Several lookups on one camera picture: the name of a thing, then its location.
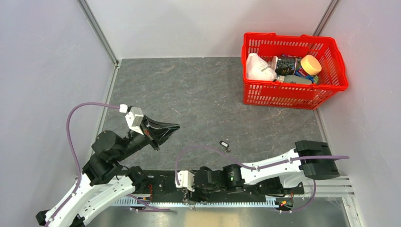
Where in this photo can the dark printed can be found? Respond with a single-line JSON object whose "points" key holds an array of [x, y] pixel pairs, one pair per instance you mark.
{"points": [[285, 64]]}

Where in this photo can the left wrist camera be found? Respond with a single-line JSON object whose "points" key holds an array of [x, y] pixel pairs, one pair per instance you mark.
{"points": [[133, 116]]}

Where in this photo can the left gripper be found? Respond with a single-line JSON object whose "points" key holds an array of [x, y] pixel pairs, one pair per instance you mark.
{"points": [[157, 132]]}

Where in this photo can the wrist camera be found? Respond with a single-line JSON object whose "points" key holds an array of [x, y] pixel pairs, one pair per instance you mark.
{"points": [[133, 116], [185, 180]]}

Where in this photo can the black key tag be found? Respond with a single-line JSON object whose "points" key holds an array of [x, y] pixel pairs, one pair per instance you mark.
{"points": [[226, 146]]}

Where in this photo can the white plastic bag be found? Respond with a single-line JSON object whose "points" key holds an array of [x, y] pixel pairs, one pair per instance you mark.
{"points": [[258, 69]]}

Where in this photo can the jar with yellow lid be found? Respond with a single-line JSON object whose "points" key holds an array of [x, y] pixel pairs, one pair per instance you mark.
{"points": [[308, 67]]}

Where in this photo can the keyring bunch with tags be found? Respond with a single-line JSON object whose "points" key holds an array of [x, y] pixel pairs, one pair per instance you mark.
{"points": [[190, 203]]}

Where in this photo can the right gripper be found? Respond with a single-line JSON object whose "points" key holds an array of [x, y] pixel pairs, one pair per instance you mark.
{"points": [[196, 194]]}

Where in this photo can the grey green pouch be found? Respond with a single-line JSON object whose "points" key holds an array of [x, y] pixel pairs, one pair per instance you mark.
{"points": [[293, 79]]}

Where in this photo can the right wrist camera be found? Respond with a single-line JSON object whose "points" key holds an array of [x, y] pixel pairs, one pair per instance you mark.
{"points": [[185, 180]]}

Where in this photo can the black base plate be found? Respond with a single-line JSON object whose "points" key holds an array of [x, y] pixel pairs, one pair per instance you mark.
{"points": [[163, 185]]}

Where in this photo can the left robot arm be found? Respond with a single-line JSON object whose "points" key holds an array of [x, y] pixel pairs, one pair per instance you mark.
{"points": [[102, 180]]}

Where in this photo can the red plastic basket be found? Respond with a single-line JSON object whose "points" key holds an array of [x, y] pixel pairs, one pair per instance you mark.
{"points": [[332, 78]]}

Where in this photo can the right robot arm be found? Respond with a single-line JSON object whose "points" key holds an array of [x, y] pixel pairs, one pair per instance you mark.
{"points": [[308, 160]]}

